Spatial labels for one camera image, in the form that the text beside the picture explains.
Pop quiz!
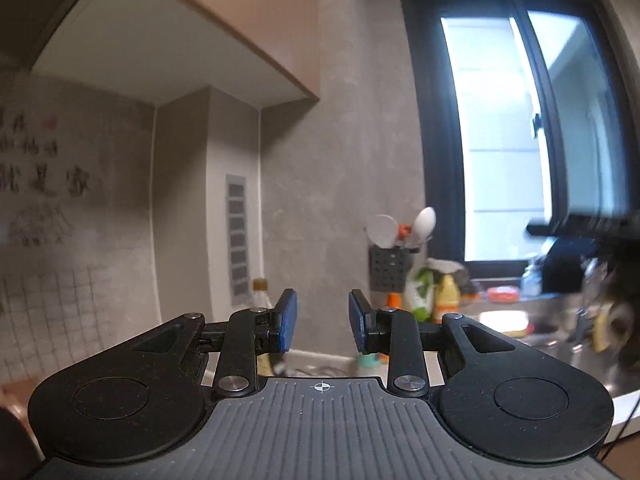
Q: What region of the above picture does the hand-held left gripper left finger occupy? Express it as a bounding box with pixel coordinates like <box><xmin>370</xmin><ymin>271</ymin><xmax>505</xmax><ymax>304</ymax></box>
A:
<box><xmin>135</xmin><ymin>288</ymin><xmax>298</xmax><ymax>397</ymax></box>

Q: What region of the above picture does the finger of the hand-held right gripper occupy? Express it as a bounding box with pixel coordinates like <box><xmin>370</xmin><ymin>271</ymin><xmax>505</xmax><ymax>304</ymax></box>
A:
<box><xmin>525</xmin><ymin>212</ymin><xmax>640</xmax><ymax>241</ymax></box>

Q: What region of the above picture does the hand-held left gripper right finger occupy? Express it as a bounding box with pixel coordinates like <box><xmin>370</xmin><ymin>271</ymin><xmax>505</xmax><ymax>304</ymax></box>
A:
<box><xmin>348</xmin><ymin>289</ymin><xmax>516</xmax><ymax>397</ymax></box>

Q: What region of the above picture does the dark soy sauce bottle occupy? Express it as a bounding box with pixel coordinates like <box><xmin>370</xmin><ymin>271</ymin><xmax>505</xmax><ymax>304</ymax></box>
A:
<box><xmin>247</xmin><ymin>279</ymin><xmax>291</xmax><ymax>376</ymax></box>

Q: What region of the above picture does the dark blurred object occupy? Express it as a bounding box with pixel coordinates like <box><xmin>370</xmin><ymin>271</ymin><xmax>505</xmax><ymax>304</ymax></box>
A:
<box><xmin>542</xmin><ymin>238</ymin><xmax>599</xmax><ymax>296</ymax></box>

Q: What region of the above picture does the black perforated utensil holder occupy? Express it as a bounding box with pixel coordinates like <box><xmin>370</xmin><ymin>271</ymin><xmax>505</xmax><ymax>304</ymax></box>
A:
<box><xmin>369</xmin><ymin>244</ymin><xmax>415</xmax><ymax>293</ymax></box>

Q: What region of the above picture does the green and white spray bottle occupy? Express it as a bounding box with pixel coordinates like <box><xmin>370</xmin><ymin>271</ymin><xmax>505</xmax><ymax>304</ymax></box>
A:
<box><xmin>405</xmin><ymin>260</ymin><xmax>442</xmax><ymax>323</ymax></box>

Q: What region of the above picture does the clear plastic bottle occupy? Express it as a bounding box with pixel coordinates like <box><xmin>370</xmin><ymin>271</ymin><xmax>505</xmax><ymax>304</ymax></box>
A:
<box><xmin>520</xmin><ymin>259</ymin><xmax>544</xmax><ymax>299</ymax></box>

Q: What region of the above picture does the yellow bottle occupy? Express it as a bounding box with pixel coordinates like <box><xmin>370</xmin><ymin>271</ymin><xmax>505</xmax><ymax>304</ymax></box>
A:
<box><xmin>433</xmin><ymin>274</ymin><xmax>462</xmax><ymax>324</ymax></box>

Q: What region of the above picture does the white round ladle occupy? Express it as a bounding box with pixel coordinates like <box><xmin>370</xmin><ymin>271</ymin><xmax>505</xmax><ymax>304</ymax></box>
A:
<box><xmin>366</xmin><ymin>214</ymin><xmax>400</xmax><ymax>251</ymax></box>

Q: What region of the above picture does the grey vent panel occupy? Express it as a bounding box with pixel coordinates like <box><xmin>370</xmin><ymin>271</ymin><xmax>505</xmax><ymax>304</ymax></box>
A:
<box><xmin>226</xmin><ymin>175</ymin><xmax>251</xmax><ymax>306</ymax></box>

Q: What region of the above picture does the yellow blurred object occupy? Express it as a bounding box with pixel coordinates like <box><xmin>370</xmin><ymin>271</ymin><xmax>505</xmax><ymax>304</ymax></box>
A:
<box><xmin>592</xmin><ymin>305</ymin><xmax>614</xmax><ymax>354</ymax></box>

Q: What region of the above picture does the white spoon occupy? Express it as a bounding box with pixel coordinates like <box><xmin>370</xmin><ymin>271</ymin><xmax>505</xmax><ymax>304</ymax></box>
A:
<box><xmin>404</xmin><ymin>206</ymin><xmax>437</xmax><ymax>251</ymax></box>

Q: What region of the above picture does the black framed window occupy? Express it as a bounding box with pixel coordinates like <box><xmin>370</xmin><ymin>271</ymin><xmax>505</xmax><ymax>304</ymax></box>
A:
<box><xmin>397</xmin><ymin>0</ymin><xmax>640</xmax><ymax>281</ymax></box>

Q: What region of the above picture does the stainless steel sink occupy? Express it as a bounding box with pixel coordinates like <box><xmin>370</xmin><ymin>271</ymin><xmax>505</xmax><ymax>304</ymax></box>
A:
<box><xmin>470</xmin><ymin>290</ymin><xmax>640</xmax><ymax>411</ymax></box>

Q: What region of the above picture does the brown printed mat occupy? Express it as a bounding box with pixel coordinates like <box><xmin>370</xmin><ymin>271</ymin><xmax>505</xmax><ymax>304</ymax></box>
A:
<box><xmin>0</xmin><ymin>375</ymin><xmax>43</xmax><ymax>423</ymax></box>

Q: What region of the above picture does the grid pattern wall sticker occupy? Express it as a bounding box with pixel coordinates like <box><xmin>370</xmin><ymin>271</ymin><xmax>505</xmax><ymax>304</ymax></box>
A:
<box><xmin>0</xmin><ymin>260</ymin><xmax>158</xmax><ymax>411</ymax></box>

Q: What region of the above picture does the black lettering wall decal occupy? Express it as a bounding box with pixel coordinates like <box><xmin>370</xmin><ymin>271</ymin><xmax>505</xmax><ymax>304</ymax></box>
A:
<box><xmin>0</xmin><ymin>110</ymin><xmax>93</xmax><ymax>248</ymax></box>

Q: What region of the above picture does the upper wall cabinet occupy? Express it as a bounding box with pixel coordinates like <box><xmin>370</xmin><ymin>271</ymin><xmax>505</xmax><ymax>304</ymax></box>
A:
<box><xmin>0</xmin><ymin>0</ymin><xmax>321</xmax><ymax>108</ymax></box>

